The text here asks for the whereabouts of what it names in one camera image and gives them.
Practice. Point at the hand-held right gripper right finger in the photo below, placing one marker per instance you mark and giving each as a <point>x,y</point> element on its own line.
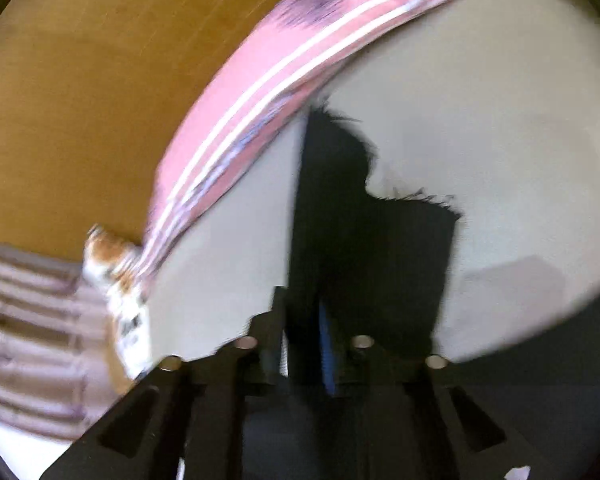
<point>328,360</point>

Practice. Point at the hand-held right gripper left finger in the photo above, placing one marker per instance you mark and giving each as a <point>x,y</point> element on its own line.
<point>275,345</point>

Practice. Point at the black pants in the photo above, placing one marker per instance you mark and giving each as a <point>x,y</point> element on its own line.
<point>375,260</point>

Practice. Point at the floral pillow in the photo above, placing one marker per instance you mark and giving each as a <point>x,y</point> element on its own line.
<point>114,270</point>

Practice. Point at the brown striped blanket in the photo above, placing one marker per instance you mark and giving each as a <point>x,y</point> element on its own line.
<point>30,335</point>

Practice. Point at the pink striped pillow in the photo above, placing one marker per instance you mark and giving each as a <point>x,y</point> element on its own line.
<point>260,100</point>

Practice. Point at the beige bed sheet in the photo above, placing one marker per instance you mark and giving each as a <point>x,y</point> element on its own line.
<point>480,110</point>

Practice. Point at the wooden headboard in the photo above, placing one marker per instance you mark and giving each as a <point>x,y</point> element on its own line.
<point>105,85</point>

